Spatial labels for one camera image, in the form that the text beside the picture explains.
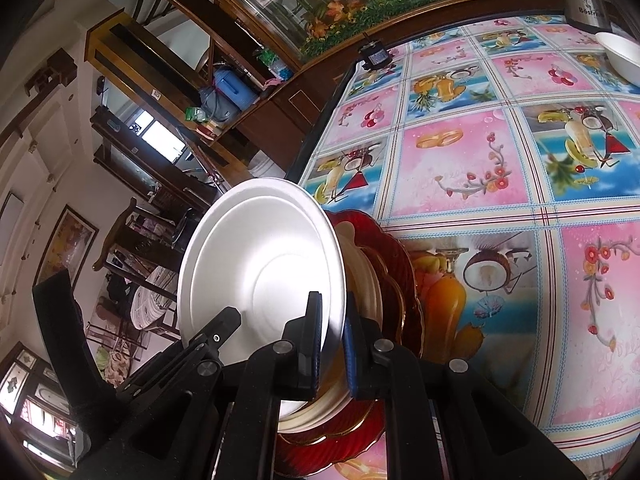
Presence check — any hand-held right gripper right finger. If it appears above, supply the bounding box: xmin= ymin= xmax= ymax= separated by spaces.
xmin=342 ymin=294 xmax=586 ymax=480

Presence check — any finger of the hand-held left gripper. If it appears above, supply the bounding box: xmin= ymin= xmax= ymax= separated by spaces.
xmin=116 ymin=306 xmax=242 ymax=401

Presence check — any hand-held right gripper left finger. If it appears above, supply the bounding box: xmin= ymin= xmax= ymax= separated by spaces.
xmin=75 ymin=291 xmax=323 ymax=480

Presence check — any cream plate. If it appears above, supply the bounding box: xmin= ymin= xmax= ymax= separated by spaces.
xmin=277 ymin=222 xmax=373 ymax=433
xmin=280 ymin=245 xmax=386 ymax=436

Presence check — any white deep plate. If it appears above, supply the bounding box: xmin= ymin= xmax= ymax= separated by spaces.
xmin=176 ymin=177 xmax=347 ymax=423

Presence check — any gold-rimmed red glass plate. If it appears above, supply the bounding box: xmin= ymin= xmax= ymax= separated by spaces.
xmin=277 ymin=245 xmax=408 ymax=448

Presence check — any large red glass plate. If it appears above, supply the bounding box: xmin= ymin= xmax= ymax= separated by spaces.
xmin=272 ymin=210 xmax=426 ymax=478

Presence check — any striped cushion stool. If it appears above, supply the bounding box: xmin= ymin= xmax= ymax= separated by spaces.
xmin=129 ymin=264 xmax=180 ymax=333

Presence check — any dark wooden chair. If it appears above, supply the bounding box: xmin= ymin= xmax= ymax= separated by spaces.
xmin=92 ymin=197 xmax=191 ymax=311

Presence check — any white plastic bucket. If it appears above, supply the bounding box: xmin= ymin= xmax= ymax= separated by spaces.
xmin=248 ymin=154 xmax=286 ymax=181

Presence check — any black framed table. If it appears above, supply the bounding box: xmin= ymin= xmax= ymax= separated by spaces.
xmin=285 ymin=55 xmax=366 ymax=186

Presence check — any wooden cabinet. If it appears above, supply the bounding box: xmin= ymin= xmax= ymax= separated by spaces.
xmin=172 ymin=0 xmax=566 ymax=181

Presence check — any fruit-print tablecloth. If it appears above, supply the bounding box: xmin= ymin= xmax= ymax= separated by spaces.
xmin=300 ymin=15 xmax=640 ymax=480

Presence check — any blue plastic container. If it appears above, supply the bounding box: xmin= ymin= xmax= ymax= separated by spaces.
xmin=199 ymin=69 xmax=253 ymax=111

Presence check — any small black device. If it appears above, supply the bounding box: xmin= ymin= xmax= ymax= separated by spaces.
xmin=357 ymin=35 xmax=392 ymax=71

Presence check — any wooden shelf unit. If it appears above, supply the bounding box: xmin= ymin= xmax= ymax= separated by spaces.
xmin=85 ymin=14 xmax=213 ymax=126

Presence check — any white bowl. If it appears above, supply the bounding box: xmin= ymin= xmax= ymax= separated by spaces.
xmin=595 ymin=31 xmax=640 ymax=88

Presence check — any framed wall painting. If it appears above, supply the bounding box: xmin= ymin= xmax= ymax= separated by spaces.
xmin=34 ymin=204 xmax=99 ymax=288

